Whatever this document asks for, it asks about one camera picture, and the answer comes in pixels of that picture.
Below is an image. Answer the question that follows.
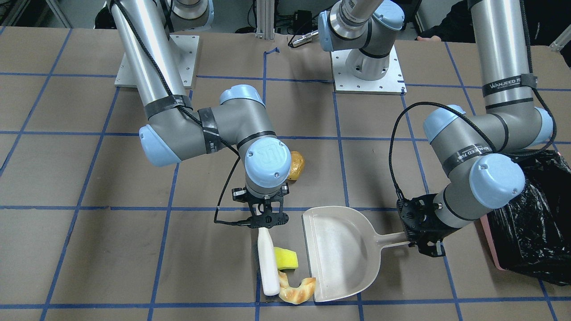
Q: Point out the bin with black bag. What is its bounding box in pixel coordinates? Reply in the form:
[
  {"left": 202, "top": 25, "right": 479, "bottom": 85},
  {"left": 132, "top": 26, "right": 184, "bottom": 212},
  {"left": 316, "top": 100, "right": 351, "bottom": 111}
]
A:
[{"left": 481, "top": 150, "right": 571, "bottom": 286}]

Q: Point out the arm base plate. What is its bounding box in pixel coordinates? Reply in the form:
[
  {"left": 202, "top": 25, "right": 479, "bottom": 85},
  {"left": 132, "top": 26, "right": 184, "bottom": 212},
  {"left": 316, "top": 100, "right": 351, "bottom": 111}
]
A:
[
  {"left": 331, "top": 46, "right": 407, "bottom": 95},
  {"left": 115, "top": 35, "right": 199, "bottom": 89}
]

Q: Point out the brown potato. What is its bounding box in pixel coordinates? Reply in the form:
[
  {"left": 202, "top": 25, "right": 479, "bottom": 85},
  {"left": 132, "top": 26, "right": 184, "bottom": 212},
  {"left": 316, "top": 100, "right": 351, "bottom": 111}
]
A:
[{"left": 287, "top": 151, "right": 306, "bottom": 181}]

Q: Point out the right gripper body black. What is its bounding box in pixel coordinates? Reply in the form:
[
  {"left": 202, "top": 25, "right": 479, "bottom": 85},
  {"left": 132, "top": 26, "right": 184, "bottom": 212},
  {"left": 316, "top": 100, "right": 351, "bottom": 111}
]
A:
[{"left": 231, "top": 183, "right": 289, "bottom": 228}]

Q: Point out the yellow sponge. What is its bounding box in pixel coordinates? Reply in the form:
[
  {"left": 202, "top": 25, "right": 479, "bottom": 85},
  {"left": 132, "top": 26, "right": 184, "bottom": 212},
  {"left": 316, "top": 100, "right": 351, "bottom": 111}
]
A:
[{"left": 273, "top": 247, "right": 298, "bottom": 271}]

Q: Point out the aluminium frame post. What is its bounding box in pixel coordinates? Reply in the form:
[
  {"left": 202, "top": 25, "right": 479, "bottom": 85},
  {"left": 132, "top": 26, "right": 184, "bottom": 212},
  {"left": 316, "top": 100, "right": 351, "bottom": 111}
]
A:
[{"left": 256, "top": 0, "right": 275, "bottom": 41}]

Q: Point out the beige hand brush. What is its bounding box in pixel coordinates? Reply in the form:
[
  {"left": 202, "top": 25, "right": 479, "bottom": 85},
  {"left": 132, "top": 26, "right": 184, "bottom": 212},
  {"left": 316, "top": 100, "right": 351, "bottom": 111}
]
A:
[{"left": 257, "top": 227, "right": 280, "bottom": 296}]

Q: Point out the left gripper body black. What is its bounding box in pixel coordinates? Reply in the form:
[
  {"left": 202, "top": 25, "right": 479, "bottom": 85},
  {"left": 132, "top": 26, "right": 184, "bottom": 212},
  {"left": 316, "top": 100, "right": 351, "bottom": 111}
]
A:
[{"left": 397, "top": 194, "right": 458, "bottom": 257}]

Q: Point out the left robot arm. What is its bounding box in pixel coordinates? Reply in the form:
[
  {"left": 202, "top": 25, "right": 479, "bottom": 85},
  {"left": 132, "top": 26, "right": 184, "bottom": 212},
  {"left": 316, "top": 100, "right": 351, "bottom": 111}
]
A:
[{"left": 394, "top": 0, "right": 556, "bottom": 257}]

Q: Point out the beige plastic dustpan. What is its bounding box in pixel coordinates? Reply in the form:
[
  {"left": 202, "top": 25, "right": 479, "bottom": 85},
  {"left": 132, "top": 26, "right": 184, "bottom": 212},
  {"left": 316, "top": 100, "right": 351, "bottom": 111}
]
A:
[{"left": 302, "top": 206, "right": 408, "bottom": 302}]

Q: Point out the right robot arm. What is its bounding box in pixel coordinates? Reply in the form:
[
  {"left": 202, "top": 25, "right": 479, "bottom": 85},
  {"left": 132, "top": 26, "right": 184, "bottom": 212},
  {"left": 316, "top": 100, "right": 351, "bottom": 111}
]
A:
[{"left": 108, "top": 0, "right": 292, "bottom": 228}]

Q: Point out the person hand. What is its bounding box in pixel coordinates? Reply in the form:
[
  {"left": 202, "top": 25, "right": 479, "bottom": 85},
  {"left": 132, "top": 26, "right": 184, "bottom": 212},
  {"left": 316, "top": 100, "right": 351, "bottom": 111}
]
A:
[{"left": 416, "top": 35, "right": 442, "bottom": 42}]

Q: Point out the croissant bread piece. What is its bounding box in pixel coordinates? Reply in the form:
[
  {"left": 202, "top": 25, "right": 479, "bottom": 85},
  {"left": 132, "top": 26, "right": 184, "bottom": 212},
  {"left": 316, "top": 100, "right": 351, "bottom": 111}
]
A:
[{"left": 278, "top": 270, "right": 316, "bottom": 305}]

